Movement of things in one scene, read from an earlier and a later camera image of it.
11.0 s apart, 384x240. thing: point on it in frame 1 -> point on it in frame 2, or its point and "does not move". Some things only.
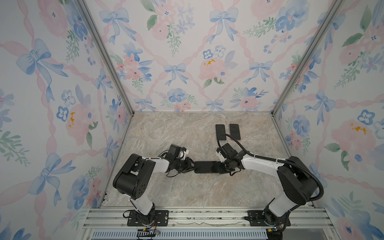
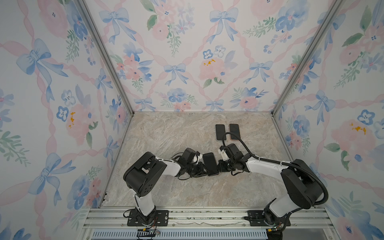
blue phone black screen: [220, 129] does not move
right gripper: [221, 172] does not move
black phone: [234, 131] does not move
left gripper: [188, 167] -> [201, 172]
